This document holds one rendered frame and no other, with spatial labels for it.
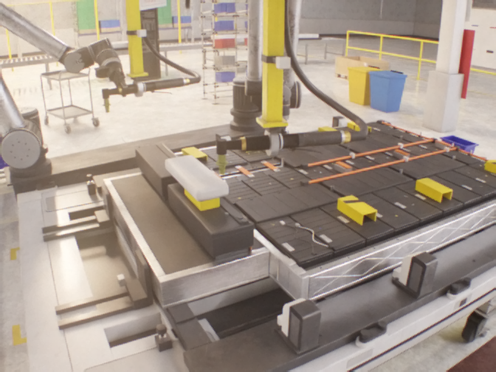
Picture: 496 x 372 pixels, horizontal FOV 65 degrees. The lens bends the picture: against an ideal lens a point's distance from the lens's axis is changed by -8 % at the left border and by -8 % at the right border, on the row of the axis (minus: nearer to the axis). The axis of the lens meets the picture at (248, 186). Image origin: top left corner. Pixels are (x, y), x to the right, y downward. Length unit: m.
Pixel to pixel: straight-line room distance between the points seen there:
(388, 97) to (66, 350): 7.00
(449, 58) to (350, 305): 5.74
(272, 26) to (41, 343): 1.17
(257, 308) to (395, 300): 0.47
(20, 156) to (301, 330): 1.58
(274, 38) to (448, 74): 5.62
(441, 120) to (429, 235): 5.29
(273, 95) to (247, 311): 0.73
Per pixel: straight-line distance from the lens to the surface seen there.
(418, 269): 1.45
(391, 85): 7.69
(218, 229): 1.32
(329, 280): 1.38
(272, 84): 1.28
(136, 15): 2.03
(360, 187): 1.88
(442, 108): 6.86
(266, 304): 1.54
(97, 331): 1.40
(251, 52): 2.73
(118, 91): 2.03
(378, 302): 1.43
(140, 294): 1.45
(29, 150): 2.20
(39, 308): 1.56
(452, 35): 6.81
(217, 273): 1.36
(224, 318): 1.48
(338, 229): 1.55
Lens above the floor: 1.75
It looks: 24 degrees down
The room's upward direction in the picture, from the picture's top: straight up
